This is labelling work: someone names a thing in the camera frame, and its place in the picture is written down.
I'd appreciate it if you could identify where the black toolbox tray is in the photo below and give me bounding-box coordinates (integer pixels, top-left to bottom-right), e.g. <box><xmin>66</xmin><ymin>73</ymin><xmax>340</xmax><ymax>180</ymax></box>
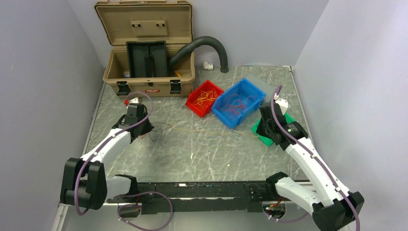
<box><xmin>126</xmin><ymin>40</ymin><xmax>168</xmax><ymax>78</ymax></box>

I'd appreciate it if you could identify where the white pipe fitting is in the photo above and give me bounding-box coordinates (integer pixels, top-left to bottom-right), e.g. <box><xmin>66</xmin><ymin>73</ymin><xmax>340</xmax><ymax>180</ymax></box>
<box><xmin>203</xmin><ymin>62</ymin><xmax>214</xmax><ymax>70</ymax></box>

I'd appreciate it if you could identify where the yellow tool in toolbox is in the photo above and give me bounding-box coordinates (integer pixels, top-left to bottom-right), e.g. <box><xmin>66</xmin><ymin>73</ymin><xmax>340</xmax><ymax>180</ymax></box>
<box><xmin>174</xmin><ymin>70</ymin><xmax>182</xmax><ymax>77</ymax></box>

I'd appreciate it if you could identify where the red plastic bin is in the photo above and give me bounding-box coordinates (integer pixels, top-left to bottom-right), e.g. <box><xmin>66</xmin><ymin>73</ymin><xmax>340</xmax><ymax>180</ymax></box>
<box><xmin>185</xmin><ymin>80</ymin><xmax>224</xmax><ymax>117</ymax></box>

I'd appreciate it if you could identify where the tan plastic toolbox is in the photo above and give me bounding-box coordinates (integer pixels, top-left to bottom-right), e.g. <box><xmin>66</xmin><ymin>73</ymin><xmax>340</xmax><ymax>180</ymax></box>
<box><xmin>94</xmin><ymin>0</ymin><xmax>195</xmax><ymax>98</ymax></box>

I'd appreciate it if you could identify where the black corrugated hose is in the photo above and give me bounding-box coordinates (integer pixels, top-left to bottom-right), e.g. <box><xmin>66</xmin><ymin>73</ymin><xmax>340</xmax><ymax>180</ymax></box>
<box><xmin>169</xmin><ymin>36</ymin><xmax>230</xmax><ymax>74</ymax></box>

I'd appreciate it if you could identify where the green plastic bin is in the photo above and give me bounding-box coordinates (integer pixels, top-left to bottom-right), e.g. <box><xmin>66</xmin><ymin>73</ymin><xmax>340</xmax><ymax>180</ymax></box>
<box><xmin>251</xmin><ymin>113</ymin><xmax>295</xmax><ymax>147</ymax></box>

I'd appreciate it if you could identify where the purple wire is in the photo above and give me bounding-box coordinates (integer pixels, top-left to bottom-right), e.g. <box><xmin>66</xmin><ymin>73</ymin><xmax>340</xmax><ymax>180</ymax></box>
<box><xmin>149</xmin><ymin>122</ymin><xmax>173</xmax><ymax>142</ymax></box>

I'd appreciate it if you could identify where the blue plastic bin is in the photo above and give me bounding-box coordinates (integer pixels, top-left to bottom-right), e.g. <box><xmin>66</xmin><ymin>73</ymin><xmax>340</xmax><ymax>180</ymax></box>
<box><xmin>211</xmin><ymin>78</ymin><xmax>266</xmax><ymax>129</ymax></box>

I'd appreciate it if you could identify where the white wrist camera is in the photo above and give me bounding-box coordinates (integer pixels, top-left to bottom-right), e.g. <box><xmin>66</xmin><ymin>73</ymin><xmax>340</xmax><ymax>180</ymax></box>
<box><xmin>273</xmin><ymin>93</ymin><xmax>289</xmax><ymax>115</ymax></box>
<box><xmin>124</xmin><ymin>97</ymin><xmax>142</xmax><ymax>107</ymax></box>

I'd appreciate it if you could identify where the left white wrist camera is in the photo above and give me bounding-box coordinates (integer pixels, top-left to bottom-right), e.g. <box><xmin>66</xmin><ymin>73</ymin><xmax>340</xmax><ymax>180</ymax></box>
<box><xmin>124</xmin><ymin>97</ymin><xmax>142</xmax><ymax>107</ymax></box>

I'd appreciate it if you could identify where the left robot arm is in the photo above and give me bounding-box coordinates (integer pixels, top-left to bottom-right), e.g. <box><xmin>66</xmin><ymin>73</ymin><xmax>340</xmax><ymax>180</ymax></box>
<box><xmin>60</xmin><ymin>103</ymin><xmax>153</xmax><ymax>215</ymax></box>

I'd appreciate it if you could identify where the grey plastic case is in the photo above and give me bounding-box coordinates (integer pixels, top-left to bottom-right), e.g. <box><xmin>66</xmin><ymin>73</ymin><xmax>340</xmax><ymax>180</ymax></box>
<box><xmin>245</xmin><ymin>75</ymin><xmax>275</xmax><ymax>104</ymax></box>

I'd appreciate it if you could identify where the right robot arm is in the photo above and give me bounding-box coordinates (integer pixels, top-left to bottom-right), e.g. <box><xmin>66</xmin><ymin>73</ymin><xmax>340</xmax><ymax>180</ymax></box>
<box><xmin>256</xmin><ymin>103</ymin><xmax>364</xmax><ymax>231</ymax></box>

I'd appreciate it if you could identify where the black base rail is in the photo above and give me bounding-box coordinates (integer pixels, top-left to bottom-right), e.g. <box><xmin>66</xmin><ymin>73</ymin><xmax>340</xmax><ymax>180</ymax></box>
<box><xmin>107</xmin><ymin>181</ymin><xmax>288</xmax><ymax>215</ymax></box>

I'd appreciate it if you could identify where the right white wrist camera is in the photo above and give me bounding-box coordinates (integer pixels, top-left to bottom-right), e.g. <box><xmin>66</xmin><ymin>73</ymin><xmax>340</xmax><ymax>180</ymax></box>
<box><xmin>273</xmin><ymin>93</ymin><xmax>289</xmax><ymax>115</ymax></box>

